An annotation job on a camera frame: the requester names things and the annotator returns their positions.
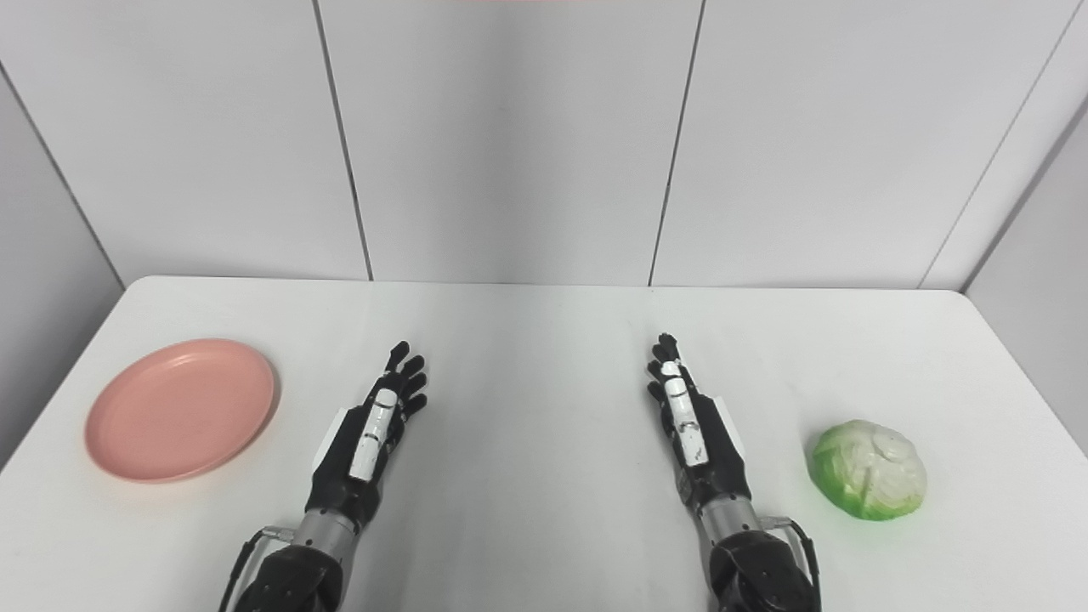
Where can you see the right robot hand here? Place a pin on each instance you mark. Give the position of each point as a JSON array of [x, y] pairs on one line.
[[705, 450]]

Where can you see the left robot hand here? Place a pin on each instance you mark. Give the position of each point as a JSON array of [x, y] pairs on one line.
[[357, 463]]

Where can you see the green cabbage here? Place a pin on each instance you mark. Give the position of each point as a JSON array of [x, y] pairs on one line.
[[869, 469]]

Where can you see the pink plate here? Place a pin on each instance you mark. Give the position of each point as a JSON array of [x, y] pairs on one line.
[[181, 410]]

